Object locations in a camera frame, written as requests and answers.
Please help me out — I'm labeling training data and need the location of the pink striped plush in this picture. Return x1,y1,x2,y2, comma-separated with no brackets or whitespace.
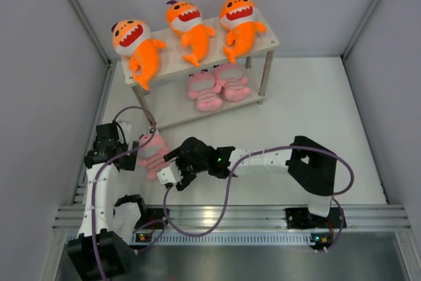
214,63,251,102
187,69,223,112
137,130,169,180

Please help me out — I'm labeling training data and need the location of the orange shark plush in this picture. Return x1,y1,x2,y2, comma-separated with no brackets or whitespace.
219,0,267,64
111,19,166,91
166,0,216,67

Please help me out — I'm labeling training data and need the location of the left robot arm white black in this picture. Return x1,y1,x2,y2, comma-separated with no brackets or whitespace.
67,121,149,280

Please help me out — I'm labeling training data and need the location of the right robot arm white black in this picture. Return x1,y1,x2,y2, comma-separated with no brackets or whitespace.
157,136,338,226

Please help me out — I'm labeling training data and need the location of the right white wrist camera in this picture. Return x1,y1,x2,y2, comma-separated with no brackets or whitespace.
157,165,183,186

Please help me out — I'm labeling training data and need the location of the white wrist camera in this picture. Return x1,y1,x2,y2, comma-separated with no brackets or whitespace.
116,121,132,144
157,165,183,186

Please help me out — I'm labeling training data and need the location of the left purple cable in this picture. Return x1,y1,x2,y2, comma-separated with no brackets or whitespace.
91,105,170,281

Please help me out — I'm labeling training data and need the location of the purple cable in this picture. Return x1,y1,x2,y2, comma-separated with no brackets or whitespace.
163,145,355,252
91,105,170,281

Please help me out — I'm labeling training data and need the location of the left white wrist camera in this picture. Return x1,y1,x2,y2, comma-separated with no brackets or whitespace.
116,121,132,144

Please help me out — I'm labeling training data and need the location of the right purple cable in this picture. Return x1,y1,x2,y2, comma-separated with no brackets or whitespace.
163,145,355,252

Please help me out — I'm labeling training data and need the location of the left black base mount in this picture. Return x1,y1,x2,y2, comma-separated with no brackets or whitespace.
135,207,168,228

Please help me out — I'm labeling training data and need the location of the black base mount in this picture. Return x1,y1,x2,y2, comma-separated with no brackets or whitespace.
135,207,168,228
285,207,347,230

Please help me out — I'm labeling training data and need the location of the aluminium front rail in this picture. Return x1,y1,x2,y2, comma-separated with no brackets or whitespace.
52,205,412,234

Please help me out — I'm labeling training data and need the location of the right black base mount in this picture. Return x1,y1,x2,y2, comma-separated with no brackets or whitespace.
285,207,347,230

